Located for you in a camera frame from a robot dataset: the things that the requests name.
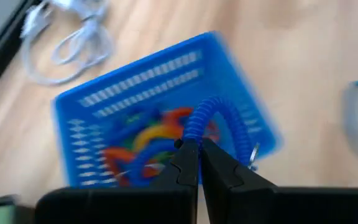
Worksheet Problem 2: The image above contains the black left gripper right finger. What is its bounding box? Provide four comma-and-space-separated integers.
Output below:
200, 138, 358, 224

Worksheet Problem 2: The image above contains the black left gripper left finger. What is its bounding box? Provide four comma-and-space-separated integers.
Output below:
35, 138, 200, 224

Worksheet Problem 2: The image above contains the red spiral wrist coil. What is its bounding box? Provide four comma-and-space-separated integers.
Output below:
101, 146, 167, 188

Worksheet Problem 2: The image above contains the blue spiral wrist coil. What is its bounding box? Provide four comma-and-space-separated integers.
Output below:
181, 95, 260, 171
116, 107, 183, 187

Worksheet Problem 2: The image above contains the blue plastic basket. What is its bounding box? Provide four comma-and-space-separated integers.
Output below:
52, 30, 284, 190

